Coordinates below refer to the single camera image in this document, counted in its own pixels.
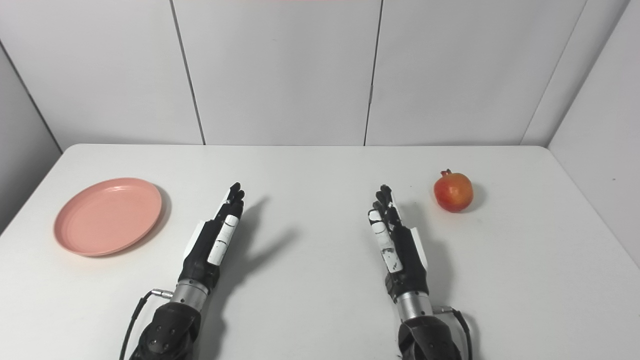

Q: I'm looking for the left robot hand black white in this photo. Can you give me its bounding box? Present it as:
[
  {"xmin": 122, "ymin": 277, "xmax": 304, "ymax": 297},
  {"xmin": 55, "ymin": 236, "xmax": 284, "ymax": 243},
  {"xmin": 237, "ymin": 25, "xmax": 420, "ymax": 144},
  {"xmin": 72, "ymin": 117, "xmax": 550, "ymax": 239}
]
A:
[{"xmin": 178, "ymin": 182, "xmax": 246, "ymax": 292}]

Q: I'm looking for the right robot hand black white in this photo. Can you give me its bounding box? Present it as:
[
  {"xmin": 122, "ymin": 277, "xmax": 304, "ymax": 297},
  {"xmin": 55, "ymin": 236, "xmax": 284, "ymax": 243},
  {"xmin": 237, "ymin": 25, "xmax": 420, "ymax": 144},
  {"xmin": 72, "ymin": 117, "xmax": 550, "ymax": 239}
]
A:
[{"xmin": 368, "ymin": 184, "xmax": 430, "ymax": 303}]

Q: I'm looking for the red pomegranate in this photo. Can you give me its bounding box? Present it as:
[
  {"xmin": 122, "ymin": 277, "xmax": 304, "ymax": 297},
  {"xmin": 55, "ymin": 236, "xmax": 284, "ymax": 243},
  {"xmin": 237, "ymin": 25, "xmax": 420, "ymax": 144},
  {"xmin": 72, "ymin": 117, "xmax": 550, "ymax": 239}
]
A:
[{"xmin": 433, "ymin": 169, "xmax": 474, "ymax": 214}]

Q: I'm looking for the pink round plate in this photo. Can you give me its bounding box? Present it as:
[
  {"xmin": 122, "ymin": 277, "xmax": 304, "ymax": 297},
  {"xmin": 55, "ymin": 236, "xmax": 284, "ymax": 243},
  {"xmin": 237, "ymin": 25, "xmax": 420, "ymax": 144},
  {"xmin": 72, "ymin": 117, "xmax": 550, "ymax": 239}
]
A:
[{"xmin": 53, "ymin": 177, "xmax": 163, "ymax": 258}]

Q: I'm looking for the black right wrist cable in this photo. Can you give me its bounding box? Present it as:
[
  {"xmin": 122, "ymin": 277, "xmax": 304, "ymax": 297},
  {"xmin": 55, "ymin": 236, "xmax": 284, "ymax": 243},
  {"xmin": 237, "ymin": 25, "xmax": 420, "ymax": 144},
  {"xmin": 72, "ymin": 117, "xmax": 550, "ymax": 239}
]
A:
[{"xmin": 433, "ymin": 305, "xmax": 474, "ymax": 360}]

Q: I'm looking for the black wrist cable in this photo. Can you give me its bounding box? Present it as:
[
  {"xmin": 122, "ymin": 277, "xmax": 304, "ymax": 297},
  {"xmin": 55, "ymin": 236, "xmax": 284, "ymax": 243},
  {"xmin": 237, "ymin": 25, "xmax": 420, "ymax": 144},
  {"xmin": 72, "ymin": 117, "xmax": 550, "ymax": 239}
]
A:
[
  {"xmin": 119, "ymin": 288, "xmax": 174, "ymax": 360},
  {"xmin": 433, "ymin": 305, "xmax": 474, "ymax": 360}
]

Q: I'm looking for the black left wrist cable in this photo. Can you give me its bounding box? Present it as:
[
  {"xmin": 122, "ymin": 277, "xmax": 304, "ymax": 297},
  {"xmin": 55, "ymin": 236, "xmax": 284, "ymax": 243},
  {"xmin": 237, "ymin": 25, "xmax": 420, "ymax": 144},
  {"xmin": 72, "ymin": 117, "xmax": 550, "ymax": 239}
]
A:
[{"xmin": 119, "ymin": 288, "xmax": 174, "ymax": 360}]

